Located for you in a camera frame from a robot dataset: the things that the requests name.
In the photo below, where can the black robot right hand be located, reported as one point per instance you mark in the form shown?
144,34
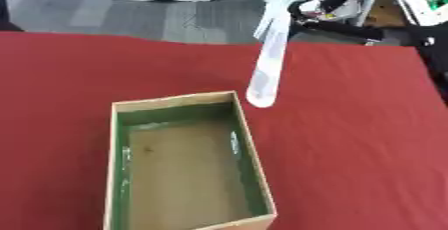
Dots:
436,54

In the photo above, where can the person's white gloved hand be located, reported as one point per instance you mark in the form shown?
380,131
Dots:
277,14

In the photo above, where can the tan cardboard box green inside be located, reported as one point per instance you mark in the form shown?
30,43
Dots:
186,174

